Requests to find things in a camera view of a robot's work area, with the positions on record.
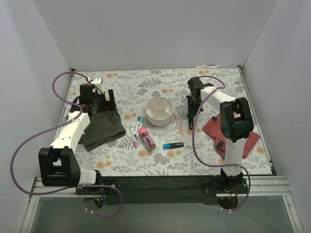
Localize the orange pink pen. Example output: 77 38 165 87
174 114 184 135

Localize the blue black highlighter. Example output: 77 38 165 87
163 142 184 150

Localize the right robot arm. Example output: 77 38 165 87
187 77 254 193

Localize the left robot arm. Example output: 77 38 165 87
38 78 116 194

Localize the dark green cloth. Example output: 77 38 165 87
79 100 126 152

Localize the red cloth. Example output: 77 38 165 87
203 113 261 159

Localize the blue capped marker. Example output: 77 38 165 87
134 116 140 138

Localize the white round organizer container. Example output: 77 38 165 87
145 97 174 127

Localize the floral table mat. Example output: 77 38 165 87
50 67 274 177

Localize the pink capped marker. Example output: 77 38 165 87
130 126 138 148

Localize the pink lid pencil jar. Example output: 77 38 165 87
138 128 156 150

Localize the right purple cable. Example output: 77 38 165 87
191 76 251 213

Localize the purple cable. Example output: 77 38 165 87
191 76 251 213
10 71 124 218

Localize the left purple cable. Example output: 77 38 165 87
10 71 124 218

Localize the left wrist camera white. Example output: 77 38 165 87
92 78 104 93

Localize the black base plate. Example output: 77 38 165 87
75 175 250 206

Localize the aluminium front rail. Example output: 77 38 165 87
22 176 304 233

